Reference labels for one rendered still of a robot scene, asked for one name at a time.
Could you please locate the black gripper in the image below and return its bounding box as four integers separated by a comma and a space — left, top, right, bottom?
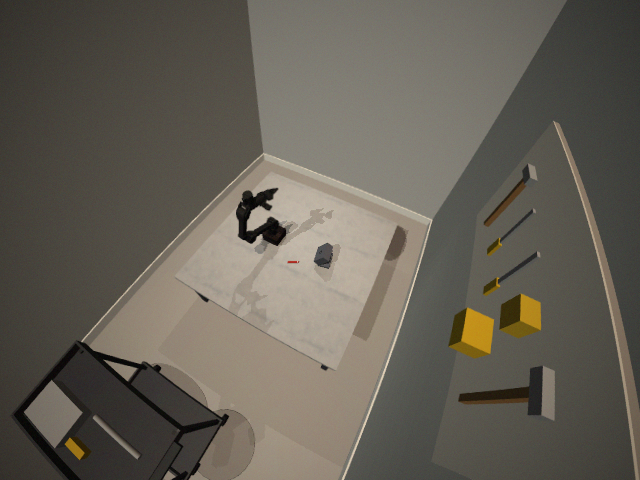
253, 188, 279, 207

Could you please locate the dark grey sloped panel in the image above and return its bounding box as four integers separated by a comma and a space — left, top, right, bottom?
314, 243, 333, 269

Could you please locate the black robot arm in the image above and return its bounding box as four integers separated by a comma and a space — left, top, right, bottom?
236, 190, 279, 244

